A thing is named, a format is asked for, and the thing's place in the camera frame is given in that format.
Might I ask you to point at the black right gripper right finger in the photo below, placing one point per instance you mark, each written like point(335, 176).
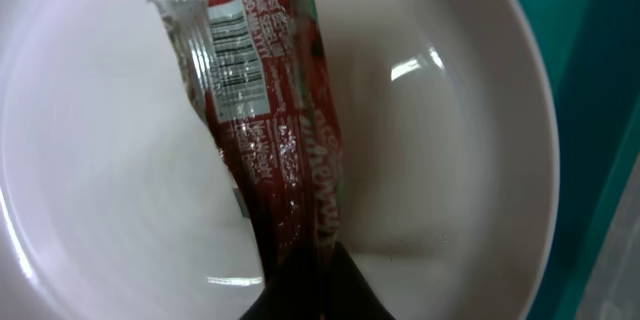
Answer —
point(348, 294)

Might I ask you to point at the red snack wrapper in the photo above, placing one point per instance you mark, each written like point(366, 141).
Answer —
point(255, 73)

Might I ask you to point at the large white round plate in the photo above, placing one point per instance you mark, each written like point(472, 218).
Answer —
point(116, 205)

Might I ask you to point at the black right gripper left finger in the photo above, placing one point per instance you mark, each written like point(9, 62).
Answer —
point(293, 293)

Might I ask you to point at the clear plastic waste bin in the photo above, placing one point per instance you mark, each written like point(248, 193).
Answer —
point(612, 292)

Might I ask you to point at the teal plastic tray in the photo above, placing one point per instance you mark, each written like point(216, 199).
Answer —
point(591, 52)

